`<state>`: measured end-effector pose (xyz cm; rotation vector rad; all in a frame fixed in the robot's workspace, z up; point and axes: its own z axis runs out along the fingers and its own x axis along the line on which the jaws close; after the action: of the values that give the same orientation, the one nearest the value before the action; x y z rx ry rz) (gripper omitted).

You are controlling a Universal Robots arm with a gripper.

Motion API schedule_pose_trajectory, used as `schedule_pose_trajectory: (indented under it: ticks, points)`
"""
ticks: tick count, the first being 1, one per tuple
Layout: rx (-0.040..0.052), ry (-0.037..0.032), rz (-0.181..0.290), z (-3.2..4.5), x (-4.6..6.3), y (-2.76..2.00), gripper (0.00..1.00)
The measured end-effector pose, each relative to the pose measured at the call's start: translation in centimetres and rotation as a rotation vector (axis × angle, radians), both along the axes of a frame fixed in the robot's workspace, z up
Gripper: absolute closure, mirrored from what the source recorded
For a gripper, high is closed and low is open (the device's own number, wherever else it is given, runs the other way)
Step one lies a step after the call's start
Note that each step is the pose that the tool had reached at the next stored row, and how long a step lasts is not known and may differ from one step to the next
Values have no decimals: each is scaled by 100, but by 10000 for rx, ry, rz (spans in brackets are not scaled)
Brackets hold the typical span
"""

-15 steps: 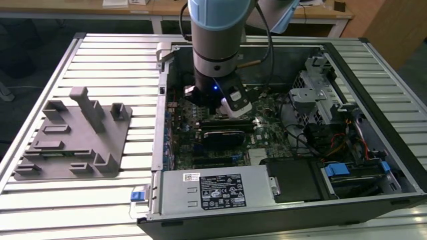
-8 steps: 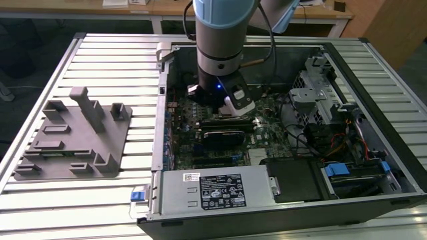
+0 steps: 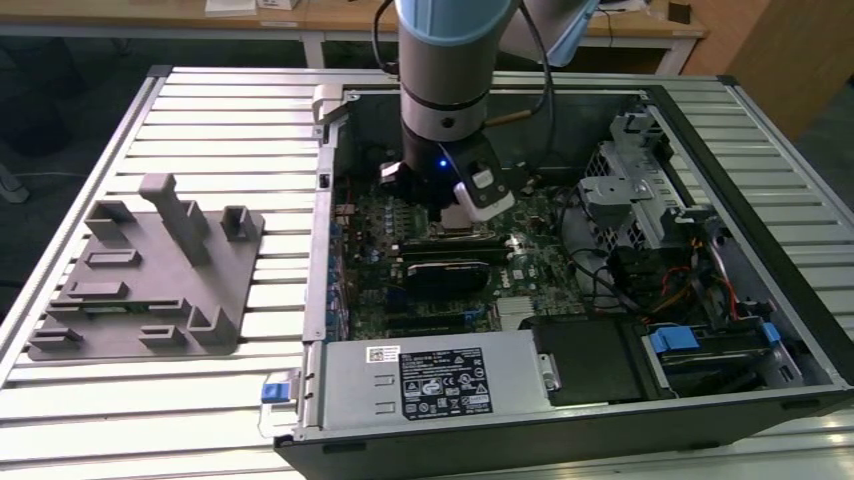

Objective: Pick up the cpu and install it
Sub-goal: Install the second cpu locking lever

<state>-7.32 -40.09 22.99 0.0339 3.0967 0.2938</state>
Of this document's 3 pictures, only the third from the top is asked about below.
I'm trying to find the CPU socket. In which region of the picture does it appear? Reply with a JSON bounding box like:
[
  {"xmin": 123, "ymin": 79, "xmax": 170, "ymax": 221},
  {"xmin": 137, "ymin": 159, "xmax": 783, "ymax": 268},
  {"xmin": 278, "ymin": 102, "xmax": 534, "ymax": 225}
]
[{"xmin": 424, "ymin": 196, "xmax": 500, "ymax": 242}]

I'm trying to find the black RAM slot row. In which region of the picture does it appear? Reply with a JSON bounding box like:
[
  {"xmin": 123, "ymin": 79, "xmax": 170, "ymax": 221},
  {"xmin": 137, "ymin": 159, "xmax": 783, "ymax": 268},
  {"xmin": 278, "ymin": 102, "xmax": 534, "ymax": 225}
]
[{"xmin": 397, "ymin": 238, "xmax": 513, "ymax": 265}]

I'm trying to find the black graphics card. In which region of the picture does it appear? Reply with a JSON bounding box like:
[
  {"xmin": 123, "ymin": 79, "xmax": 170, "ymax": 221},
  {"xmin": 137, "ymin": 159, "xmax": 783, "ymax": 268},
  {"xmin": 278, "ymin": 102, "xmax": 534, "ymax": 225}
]
[{"xmin": 402, "ymin": 258, "xmax": 494, "ymax": 302}]

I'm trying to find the metal drive cage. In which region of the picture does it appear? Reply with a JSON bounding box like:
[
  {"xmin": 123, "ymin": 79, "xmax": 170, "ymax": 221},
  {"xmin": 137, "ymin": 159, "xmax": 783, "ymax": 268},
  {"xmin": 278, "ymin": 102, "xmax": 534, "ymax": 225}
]
[{"xmin": 577, "ymin": 110, "xmax": 693, "ymax": 251}]

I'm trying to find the green motherboard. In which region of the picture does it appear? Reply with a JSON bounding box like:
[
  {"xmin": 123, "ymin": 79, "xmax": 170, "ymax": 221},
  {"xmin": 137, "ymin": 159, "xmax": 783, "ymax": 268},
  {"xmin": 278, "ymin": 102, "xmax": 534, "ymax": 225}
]
[{"xmin": 330, "ymin": 167, "xmax": 589, "ymax": 341}]

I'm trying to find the black expansion slot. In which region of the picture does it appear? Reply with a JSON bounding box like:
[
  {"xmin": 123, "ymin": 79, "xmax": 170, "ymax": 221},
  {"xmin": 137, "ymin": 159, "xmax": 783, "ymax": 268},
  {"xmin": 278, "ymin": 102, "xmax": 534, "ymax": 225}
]
[{"xmin": 386, "ymin": 313, "xmax": 469, "ymax": 335}]

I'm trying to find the silver chipset heatsink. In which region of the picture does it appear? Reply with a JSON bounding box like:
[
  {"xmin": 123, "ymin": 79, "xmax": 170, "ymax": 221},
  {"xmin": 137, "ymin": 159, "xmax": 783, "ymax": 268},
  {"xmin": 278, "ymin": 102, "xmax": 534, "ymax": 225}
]
[{"xmin": 497, "ymin": 298, "xmax": 537, "ymax": 331}]

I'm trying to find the grey parts rack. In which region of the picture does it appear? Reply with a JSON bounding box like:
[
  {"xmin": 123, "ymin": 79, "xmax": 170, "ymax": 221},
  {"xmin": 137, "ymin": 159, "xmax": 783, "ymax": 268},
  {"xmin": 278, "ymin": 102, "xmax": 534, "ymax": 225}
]
[{"xmin": 26, "ymin": 172, "xmax": 269, "ymax": 361}]

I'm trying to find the silver power supply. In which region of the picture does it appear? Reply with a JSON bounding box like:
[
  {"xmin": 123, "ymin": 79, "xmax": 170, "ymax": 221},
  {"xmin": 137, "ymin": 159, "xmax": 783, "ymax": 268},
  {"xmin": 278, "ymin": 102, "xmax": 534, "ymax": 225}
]
[{"xmin": 301, "ymin": 333, "xmax": 560, "ymax": 437}]

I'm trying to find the black plastic shroud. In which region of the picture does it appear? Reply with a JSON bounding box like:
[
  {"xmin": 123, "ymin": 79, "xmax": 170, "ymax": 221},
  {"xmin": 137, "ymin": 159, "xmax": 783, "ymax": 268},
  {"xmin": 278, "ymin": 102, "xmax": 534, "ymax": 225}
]
[{"xmin": 518, "ymin": 314, "xmax": 677, "ymax": 407}]

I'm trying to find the hard disk in blue carrier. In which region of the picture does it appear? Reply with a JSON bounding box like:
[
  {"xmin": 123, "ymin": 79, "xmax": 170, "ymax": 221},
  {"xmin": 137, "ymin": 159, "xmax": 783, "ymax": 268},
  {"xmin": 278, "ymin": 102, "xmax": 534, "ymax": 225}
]
[{"xmin": 641, "ymin": 322, "xmax": 784, "ymax": 399}]

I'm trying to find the green RAM stick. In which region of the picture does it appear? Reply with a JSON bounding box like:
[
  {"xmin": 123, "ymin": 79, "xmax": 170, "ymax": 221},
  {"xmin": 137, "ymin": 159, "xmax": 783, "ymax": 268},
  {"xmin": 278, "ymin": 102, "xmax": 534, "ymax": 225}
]
[{"xmin": 78, "ymin": 298, "xmax": 154, "ymax": 314}]

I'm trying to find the wooden cabinet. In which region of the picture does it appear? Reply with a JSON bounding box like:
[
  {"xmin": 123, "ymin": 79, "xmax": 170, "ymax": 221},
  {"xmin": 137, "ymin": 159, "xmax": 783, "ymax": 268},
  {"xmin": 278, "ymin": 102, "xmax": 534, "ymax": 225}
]
[{"xmin": 684, "ymin": 0, "xmax": 854, "ymax": 144}]

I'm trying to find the black open PC case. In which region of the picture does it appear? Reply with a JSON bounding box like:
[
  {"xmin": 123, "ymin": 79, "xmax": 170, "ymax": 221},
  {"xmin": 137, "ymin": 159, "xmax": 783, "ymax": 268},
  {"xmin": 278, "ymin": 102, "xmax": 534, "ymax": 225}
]
[{"xmin": 258, "ymin": 74, "xmax": 854, "ymax": 480}]

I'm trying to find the grey stand foot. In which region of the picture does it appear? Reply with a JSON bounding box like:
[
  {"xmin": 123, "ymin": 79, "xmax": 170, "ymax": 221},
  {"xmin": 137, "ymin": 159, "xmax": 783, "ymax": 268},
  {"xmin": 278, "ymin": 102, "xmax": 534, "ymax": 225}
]
[{"xmin": 0, "ymin": 160, "xmax": 30, "ymax": 205}]

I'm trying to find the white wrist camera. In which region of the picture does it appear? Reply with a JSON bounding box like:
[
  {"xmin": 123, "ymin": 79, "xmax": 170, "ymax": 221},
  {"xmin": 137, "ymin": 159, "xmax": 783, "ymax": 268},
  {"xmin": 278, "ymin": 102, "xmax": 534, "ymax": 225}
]
[{"xmin": 453, "ymin": 160, "xmax": 517, "ymax": 222}]

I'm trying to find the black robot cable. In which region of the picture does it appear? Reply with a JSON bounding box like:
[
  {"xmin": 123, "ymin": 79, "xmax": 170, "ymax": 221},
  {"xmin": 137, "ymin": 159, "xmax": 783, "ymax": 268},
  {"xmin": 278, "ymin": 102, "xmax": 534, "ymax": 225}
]
[{"xmin": 517, "ymin": 0, "xmax": 562, "ymax": 161}]

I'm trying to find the wooden desk white frame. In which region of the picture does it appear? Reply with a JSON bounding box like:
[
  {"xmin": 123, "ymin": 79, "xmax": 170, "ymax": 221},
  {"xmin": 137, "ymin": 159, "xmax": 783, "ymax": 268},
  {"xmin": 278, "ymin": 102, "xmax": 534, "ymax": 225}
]
[{"xmin": 0, "ymin": 0, "xmax": 710, "ymax": 76}]

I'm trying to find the orange yellow wire bundle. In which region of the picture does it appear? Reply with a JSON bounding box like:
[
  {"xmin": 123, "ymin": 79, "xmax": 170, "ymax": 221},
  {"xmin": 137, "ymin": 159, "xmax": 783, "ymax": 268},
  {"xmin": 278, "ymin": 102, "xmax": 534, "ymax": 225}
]
[{"xmin": 644, "ymin": 287, "xmax": 693, "ymax": 324}]

